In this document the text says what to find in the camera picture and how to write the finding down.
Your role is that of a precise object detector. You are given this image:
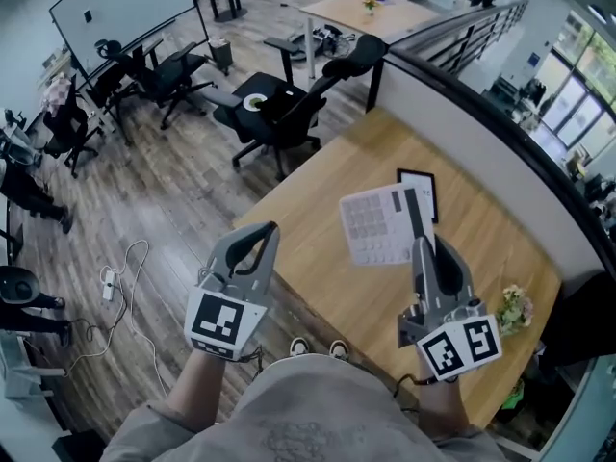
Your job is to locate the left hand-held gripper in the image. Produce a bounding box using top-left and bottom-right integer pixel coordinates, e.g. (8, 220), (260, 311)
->
(184, 221), (282, 363)

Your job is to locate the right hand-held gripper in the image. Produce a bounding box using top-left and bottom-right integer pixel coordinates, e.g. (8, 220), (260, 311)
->
(397, 188), (503, 383)

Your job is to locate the person's right forearm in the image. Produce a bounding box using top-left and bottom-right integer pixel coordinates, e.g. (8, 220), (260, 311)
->
(416, 353), (471, 440)

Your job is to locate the person's left forearm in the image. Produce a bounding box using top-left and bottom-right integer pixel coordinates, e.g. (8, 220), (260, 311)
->
(163, 346), (227, 423)

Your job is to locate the black framed white card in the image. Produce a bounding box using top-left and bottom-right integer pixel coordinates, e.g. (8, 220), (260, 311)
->
(396, 167), (440, 224)

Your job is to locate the white partition with black rim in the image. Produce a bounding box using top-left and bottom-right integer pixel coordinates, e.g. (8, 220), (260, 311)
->
(366, 48), (616, 300)

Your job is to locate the person's grey shirt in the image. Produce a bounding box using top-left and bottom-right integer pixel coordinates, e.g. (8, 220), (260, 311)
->
(98, 352), (506, 462)

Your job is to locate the white power strip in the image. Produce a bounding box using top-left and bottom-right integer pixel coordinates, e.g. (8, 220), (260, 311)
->
(101, 269), (118, 303)

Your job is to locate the pale flower bouquet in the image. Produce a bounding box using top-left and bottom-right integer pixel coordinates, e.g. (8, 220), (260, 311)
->
(495, 284), (535, 339)

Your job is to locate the black office chair with headrest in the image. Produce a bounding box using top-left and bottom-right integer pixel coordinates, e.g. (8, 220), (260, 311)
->
(201, 34), (387, 183)

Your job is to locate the black metal railing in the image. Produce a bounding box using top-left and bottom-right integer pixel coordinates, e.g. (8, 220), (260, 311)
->
(388, 0), (530, 74)

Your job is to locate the wooden table with white legs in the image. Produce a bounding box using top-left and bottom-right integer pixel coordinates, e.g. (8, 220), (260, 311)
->
(299, 0), (442, 79)

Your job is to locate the green plant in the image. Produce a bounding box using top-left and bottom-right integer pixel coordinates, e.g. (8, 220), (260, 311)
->
(500, 377), (526, 411)

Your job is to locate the black office chair with cloth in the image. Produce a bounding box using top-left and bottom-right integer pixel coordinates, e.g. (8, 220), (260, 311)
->
(41, 74), (101, 179)

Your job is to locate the dark waste bin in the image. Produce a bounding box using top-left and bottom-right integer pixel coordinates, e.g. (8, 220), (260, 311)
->
(207, 38), (234, 77)

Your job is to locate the black office chair with armrests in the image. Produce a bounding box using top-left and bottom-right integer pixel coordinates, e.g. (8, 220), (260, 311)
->
(94, 38), (217, 132)

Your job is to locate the checkered cloth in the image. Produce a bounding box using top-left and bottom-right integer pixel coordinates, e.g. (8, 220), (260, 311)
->
(39, 75), (73, 115)

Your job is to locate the large whiteboard on stand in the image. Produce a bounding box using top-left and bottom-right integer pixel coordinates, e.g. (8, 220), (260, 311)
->
(48, 0), (199, 82)

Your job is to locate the white cable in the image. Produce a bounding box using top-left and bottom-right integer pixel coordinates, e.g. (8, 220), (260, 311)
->
(64, 239), (170, 397)

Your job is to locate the black floor cable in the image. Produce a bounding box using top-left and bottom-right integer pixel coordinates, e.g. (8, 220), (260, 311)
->
(66, 289), (130, 350)

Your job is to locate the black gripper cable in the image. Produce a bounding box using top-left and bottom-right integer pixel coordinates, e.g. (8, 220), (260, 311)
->
(393, 373), (435, 416)

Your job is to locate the pile of cables and devices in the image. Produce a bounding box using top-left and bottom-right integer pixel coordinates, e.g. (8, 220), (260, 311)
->
(311, 23), (358, 60)

